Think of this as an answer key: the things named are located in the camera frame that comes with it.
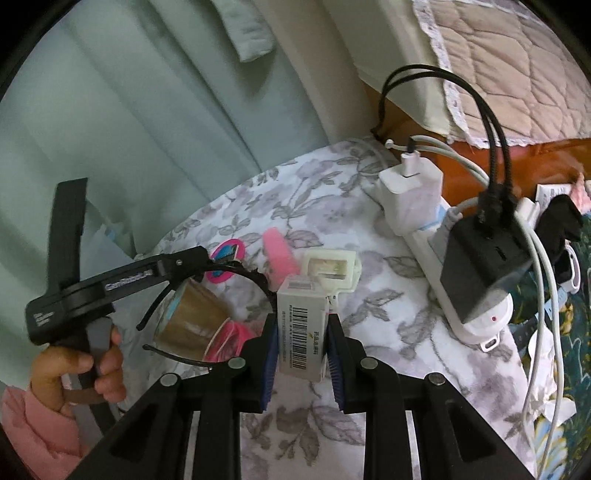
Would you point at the pale green folded cloth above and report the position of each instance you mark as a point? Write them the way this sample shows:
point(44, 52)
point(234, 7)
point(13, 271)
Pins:
point(249, 32)

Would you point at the white plastic holder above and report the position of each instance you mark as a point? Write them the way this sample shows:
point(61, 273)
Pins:
point(330, 270)

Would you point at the person's left forearm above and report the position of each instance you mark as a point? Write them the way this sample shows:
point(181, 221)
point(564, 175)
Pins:
point(37, 429)

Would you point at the beige quilted bedspread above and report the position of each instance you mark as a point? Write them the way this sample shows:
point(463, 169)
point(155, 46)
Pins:
point(508, 69)

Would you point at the dark teal floral cloth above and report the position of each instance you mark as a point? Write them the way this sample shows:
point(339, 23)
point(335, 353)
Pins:
point(570, 355)

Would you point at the black cloth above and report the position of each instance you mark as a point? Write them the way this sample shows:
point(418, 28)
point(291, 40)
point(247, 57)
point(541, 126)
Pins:
point(558, 221)

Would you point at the white charger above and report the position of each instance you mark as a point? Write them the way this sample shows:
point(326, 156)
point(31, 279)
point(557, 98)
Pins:
point(406, 180)

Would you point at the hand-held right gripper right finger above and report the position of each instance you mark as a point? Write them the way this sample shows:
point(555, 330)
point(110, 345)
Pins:
point(335, 369)

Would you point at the black charger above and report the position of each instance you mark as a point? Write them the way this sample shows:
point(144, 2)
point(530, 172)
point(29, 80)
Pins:
point(480, 267)

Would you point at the white barcode box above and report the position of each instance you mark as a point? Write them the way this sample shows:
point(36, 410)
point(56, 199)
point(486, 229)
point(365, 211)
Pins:
point(300, 327)

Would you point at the cream bed sheet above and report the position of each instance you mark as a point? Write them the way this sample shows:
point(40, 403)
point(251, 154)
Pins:
point(369, 37)

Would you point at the pale green curtain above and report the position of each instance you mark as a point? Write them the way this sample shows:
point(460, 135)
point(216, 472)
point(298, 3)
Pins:
point(138, 115)

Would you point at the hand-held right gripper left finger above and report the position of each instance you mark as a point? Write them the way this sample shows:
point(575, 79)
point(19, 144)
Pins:
point(270, 364)

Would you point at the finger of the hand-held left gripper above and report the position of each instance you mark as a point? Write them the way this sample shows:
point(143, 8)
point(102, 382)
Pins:
point(184, 265)

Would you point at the brown tape roll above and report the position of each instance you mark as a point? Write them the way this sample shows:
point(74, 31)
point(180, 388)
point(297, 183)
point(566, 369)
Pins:
point(194, 318)

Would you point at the pink round picture mirror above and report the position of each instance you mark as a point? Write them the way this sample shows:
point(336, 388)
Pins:
point(227, 251)

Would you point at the person's left hand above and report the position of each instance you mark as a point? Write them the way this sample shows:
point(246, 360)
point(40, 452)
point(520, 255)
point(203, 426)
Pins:
point(113, 369)

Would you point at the wooden bed frame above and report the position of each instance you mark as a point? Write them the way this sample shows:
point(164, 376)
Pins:
point(531, 161)

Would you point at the pink comb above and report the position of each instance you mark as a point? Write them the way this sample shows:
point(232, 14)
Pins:
point(279, 254)

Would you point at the floral tablecloth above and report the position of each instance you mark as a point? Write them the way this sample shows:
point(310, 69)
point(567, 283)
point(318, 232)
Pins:
point(323, 203)

